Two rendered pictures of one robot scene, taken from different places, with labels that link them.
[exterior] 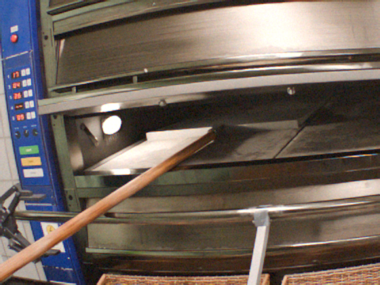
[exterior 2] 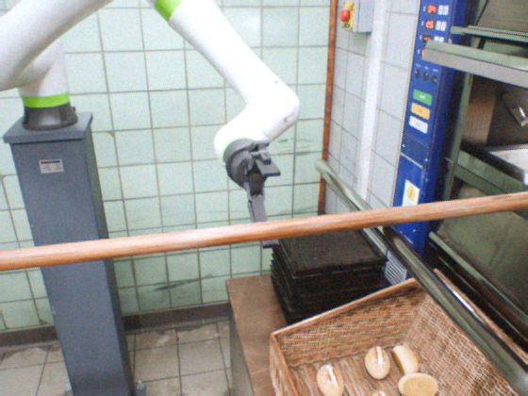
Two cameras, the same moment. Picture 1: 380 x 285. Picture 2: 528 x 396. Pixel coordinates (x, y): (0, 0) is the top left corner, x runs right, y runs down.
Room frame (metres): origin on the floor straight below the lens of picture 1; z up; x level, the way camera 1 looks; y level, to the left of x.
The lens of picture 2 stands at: (0.96, -0.19, 1.54)
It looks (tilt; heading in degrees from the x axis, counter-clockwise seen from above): 25 degrees down; 54
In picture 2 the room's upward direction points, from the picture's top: straight up
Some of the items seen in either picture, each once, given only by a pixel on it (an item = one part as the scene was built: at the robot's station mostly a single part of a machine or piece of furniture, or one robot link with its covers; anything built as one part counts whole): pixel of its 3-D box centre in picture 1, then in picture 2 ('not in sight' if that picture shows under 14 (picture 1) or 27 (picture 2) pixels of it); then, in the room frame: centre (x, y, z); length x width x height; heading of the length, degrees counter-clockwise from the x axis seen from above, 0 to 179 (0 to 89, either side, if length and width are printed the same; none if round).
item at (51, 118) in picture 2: not in sight; (52, 107); (1.22, 1.19, 1.23); 0.26 x 0.15 x 0.06; 67
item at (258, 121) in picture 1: (237, 119); not in sight; (2.45, -0.18, 1.20); 0.55 x 0.36 x 0.03; 67
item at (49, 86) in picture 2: not in sight; (36, 67); (1.19, 1.13, 1.36); 0.16 x 0.13 x 0.19; 38
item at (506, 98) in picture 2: (88, 134); (513, 107); (2.10, 0.31, 1.28); 0.09 x 0.02 x 0.09; 156
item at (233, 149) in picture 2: not in sight; (247, 162); (1.48, 0.56, 1.20); 0.12 x 0.06 x 0.09; 156
